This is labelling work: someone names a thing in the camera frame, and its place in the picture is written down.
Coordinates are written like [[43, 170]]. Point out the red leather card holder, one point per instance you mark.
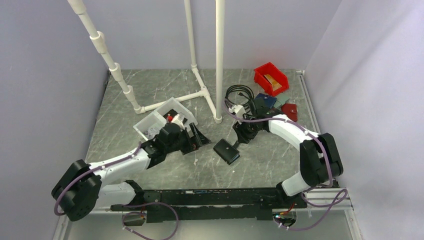
[[290, 109]]

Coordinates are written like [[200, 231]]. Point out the white PVC pipe frame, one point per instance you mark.
[[151, 14]]

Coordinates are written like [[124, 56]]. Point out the gold card in bin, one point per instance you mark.
[[274, 84]]

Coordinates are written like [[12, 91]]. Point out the black leather card holder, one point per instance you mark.
[[225, 150]]

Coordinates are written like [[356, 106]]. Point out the white plastic divided tray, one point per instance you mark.
[[155, 118]]

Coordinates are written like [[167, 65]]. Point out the cards in tray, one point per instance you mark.
[[151, 132]]

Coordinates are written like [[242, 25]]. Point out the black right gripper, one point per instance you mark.
[[243, 136]]

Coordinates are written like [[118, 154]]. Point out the blue leather card holder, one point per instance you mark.
[[268, 100]]

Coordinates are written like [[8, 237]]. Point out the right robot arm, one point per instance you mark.
[[320, 160]]

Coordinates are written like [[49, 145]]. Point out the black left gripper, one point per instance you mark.
[[195, 142]]

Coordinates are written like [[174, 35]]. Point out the red plastic bin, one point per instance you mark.
[[270, 68]]

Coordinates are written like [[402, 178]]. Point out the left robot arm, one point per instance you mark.
[[79, 189]]

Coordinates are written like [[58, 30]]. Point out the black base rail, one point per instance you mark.
[[211, 204]]

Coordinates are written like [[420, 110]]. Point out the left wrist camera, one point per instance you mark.
[[178, 119]]

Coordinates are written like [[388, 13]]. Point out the mint green card holder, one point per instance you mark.
[[281, 99]]

